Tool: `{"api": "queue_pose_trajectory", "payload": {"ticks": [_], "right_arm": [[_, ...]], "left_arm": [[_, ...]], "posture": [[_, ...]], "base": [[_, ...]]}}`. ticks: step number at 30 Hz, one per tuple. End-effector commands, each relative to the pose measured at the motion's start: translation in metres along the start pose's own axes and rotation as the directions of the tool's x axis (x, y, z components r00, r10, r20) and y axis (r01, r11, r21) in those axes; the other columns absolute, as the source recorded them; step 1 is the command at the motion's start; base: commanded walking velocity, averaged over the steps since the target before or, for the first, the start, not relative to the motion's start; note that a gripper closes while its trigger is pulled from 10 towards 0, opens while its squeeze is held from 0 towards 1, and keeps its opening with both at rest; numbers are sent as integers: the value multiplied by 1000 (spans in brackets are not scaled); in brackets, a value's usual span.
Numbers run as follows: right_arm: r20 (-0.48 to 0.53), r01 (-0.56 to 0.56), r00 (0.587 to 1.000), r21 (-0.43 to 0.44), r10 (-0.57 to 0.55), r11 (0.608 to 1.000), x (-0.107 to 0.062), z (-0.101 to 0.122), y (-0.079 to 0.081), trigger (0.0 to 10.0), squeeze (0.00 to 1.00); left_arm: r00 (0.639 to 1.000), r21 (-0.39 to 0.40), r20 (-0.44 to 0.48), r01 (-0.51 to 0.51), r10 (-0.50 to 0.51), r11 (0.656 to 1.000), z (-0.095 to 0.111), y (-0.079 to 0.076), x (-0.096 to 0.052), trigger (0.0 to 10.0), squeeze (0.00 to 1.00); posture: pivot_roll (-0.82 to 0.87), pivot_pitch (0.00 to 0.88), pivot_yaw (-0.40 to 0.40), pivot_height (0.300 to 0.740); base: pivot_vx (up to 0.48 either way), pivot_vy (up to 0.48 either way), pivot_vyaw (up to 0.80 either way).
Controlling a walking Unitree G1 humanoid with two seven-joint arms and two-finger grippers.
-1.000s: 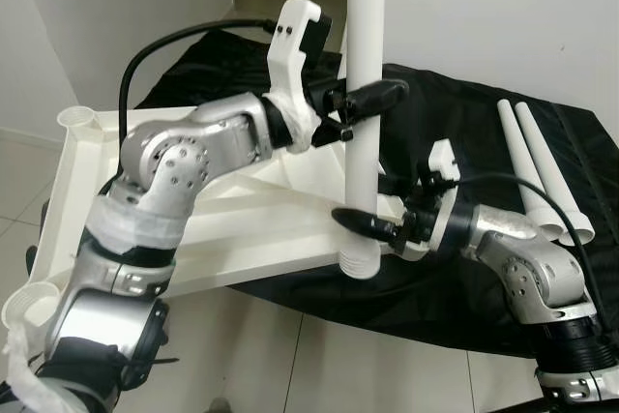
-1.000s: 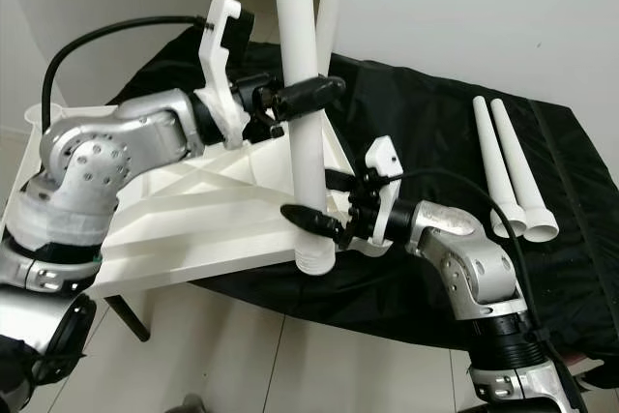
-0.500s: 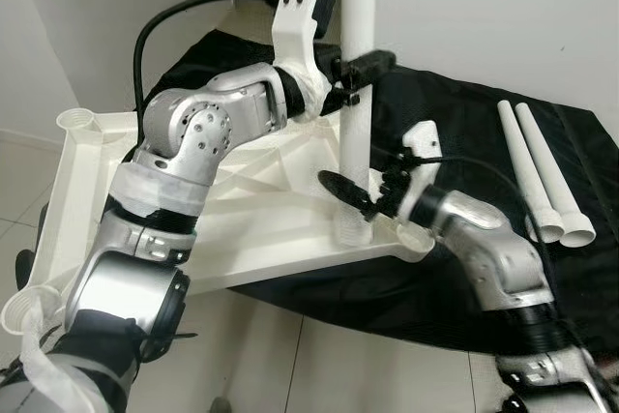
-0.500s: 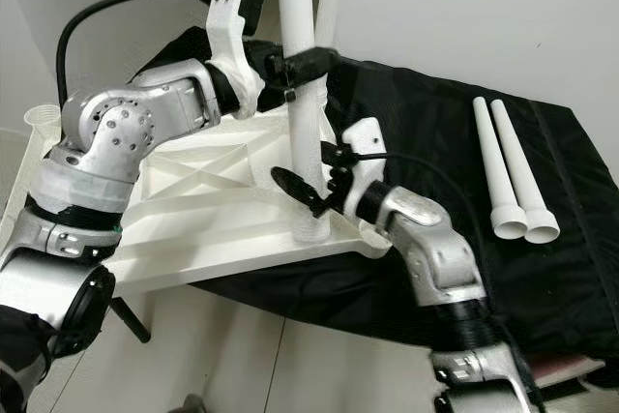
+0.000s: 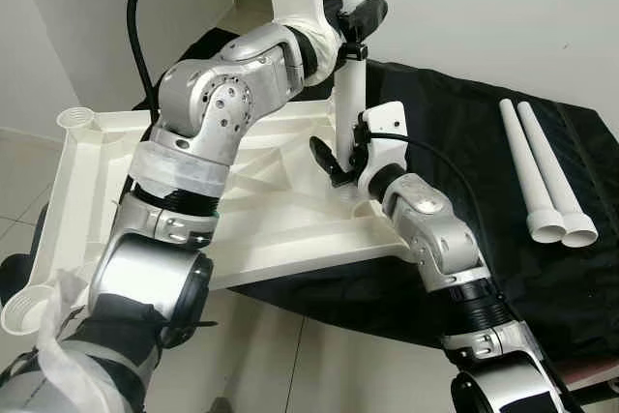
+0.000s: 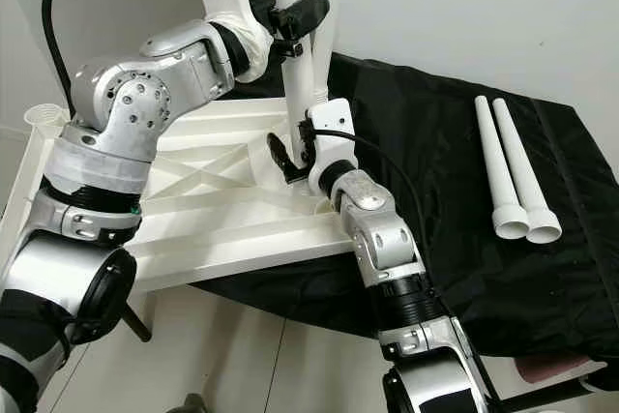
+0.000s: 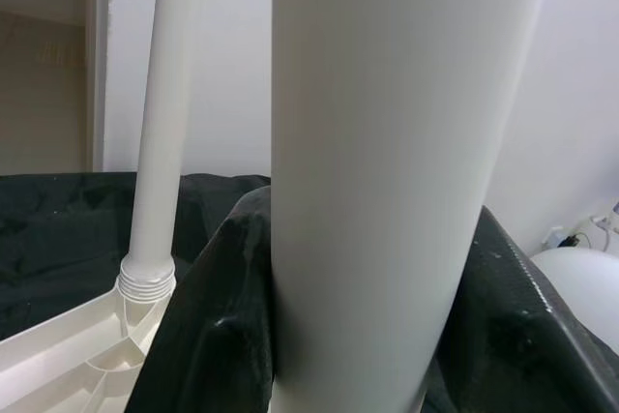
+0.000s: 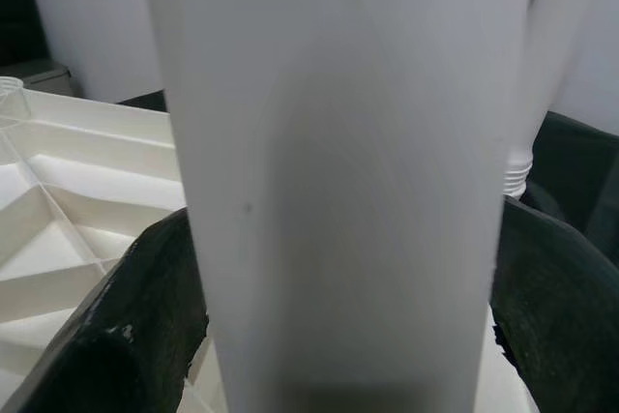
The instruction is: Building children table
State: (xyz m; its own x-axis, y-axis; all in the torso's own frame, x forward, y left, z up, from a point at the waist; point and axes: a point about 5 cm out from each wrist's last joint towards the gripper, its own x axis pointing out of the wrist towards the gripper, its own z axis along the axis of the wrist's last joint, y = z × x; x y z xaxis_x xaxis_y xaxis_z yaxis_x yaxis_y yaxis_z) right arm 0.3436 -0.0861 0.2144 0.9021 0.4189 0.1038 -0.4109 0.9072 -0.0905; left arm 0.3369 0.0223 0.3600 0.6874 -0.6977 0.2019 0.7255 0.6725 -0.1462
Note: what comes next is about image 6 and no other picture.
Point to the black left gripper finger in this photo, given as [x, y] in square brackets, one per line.
[305, 16]

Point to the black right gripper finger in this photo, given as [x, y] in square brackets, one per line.
[280, 155]

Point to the white plastic tabletop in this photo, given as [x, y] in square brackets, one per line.
[232, 210]

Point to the black cloth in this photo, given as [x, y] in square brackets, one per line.
[445, 191]

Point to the black robot foot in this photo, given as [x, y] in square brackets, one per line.
[196, 404]

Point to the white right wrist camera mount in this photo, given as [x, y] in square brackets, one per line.
[338, 128]

